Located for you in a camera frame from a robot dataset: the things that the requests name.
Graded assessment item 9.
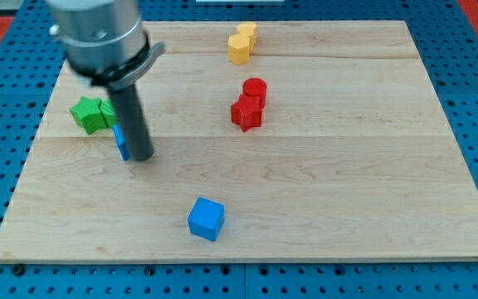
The green star block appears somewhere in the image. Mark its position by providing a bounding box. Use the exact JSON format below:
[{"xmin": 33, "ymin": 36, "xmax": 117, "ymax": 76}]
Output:
[{"xmin": 69, "ymin": 96, "xmax": 108, "ymax": 135}]

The blue triangle block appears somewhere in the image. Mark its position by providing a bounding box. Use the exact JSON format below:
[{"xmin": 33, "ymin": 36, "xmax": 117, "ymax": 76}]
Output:
[{"xmin": 113, "ymin": 125, "xmax": 130, "ymax": 161}]

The wooden board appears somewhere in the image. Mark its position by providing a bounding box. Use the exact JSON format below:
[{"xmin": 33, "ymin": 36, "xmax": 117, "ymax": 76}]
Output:
[{"xmin": 0, "ymin": 21, "xmax": 478, "ymax": 264}]

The red cylinder block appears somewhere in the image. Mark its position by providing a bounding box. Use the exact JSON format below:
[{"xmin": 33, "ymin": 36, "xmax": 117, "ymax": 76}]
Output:
[{"xmin": 242, "ymin": 77, "xmax": 268, "ymax": 108}]

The blue cube block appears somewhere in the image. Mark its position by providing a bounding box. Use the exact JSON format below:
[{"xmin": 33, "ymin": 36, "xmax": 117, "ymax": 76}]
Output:
[{"xmin": 188, "ymin": 198, "xmax": 225, "ymax": 242}]

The yellow hexagon block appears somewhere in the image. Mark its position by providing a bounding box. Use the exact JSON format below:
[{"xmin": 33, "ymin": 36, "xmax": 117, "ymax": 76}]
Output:
[
  {"xmin": 237, "ymin": 21, "xmax": 257, "ymax": 51},
  {"xmin": 227, "ymin": 33, "xmax": 250, "ymax": 65}
]

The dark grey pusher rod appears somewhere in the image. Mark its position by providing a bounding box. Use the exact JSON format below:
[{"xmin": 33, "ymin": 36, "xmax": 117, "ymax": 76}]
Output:
[{"xmin": 107, "ymin": 85, "xmax": 154, "ymax": 161}]

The yellow hexagon block back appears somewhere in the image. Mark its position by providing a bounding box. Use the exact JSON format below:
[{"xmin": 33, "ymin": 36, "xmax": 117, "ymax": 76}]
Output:
[{"xmin": 237, "ymin": 21, "xmax": 257, "ymax": 51}]

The yellow hexagon block front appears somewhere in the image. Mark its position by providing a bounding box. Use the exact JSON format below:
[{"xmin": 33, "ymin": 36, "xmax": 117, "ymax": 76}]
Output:
[{"xmin": 227, "ymin": 33, "xmax": 250, "ymax": 65}]

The red star block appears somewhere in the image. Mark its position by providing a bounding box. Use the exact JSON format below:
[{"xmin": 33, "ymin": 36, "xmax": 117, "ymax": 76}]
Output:
[{"xmin": 231, "ymin": 94, "xmax": 263, "ymax": 132}]

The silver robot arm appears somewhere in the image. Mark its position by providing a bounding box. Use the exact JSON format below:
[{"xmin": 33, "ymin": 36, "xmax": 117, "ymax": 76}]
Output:
[{"xmin": 46, "ymin": 0, "xmax": 166, "ymax": 161}]

